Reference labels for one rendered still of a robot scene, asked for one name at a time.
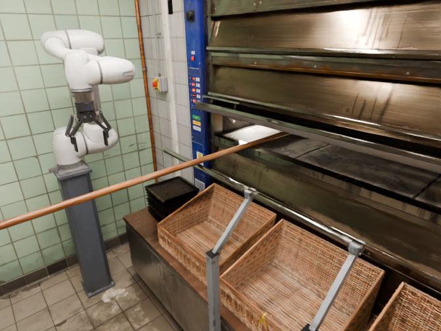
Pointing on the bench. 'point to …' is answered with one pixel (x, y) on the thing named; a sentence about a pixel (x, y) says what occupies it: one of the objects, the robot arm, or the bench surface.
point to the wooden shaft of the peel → (128, 183)
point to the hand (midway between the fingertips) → (91, 146)
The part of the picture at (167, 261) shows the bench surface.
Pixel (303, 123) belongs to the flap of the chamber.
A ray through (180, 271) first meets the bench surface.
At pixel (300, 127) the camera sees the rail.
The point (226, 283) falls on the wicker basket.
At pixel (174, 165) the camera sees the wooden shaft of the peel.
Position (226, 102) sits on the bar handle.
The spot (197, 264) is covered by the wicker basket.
